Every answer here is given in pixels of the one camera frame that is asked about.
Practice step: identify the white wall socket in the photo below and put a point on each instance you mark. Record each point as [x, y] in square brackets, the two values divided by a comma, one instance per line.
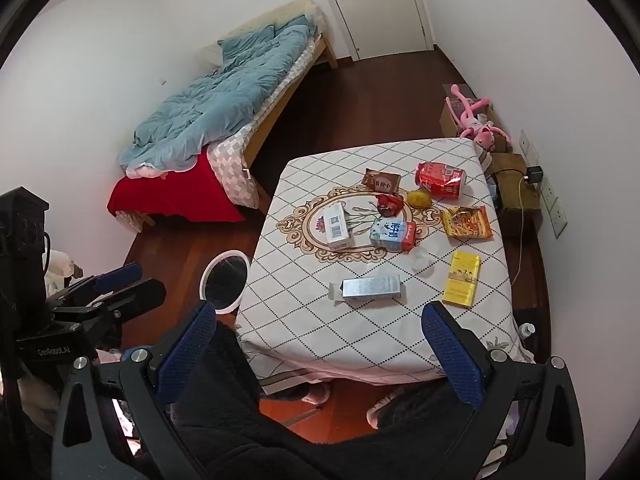
[528, 145]
[552, 207]

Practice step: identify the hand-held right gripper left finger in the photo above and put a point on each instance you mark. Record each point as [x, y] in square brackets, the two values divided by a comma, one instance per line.
[190, 345]

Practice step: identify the white door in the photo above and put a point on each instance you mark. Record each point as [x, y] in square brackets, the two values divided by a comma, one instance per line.
[375, 5]

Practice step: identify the dark wooden box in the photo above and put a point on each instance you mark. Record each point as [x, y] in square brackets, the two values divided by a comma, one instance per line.
[510, 185]

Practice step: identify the pink slipper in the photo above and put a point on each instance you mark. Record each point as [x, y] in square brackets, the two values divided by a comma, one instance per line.
[385, 406]
[312, 393]

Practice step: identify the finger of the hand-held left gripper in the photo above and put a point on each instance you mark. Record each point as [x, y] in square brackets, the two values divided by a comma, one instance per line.
[120, 276]
[137, 296]

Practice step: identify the clear plastic cup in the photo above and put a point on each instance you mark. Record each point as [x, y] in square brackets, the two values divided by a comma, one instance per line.
[421, 260]

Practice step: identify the orange snack packet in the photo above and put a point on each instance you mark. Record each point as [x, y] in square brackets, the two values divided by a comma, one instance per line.
[467, 223]

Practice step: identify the yellow flat box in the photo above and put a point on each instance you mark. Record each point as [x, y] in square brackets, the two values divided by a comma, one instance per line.
[462, 280]

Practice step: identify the blue white milk carton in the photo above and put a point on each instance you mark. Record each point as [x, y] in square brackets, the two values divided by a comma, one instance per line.
[390, 234]

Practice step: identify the red soda can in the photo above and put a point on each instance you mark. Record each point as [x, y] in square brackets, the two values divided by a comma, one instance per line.
[436, 178]

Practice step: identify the pink plush toy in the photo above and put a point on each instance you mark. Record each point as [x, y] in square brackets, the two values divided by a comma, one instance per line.
[475, 120]

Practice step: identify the white cardboard box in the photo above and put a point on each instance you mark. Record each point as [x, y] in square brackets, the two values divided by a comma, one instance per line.
[337, 227]

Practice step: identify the clear plastic bottle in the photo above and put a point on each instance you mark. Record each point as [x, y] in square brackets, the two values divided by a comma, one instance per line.
[526, 330]

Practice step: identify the small red wrapper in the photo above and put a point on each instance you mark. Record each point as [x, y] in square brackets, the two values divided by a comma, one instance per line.
[389, 204]

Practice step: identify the pink checked bed sheet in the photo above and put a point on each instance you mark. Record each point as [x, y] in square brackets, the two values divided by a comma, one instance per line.
[230, 170]

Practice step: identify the silver cardboard box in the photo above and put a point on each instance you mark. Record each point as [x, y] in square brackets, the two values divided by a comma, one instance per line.
[372, 287]

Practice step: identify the white pillow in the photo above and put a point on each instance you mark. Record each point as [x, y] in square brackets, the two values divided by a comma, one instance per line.
[212, 55]

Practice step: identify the brown snack packet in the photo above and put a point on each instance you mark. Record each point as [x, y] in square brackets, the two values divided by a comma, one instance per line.
[382, 180]

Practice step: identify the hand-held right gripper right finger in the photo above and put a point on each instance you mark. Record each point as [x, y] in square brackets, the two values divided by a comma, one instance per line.
[452, 355]

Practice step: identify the white checked tablecloth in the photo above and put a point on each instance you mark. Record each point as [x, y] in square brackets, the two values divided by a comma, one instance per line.
[300, 180]

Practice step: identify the brown cardboard box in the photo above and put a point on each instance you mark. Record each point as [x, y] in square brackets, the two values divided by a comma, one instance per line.
[447, 115]

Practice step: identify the yellow round fruit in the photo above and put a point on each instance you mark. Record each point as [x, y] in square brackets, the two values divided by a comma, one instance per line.
[419, 199]

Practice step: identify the black charger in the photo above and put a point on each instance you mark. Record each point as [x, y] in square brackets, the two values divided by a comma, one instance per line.
[535, 174]

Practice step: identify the pale cloth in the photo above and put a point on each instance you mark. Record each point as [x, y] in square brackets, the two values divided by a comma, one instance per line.
[60, 267]

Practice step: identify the white round waste bin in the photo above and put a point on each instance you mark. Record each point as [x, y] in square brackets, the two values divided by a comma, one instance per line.
[225, 282]

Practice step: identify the person's black fleece pants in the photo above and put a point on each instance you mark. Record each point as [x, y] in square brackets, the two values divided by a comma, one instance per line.
[225, 410]

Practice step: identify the blue duvet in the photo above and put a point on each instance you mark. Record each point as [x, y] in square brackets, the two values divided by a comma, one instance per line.
[220, 95]

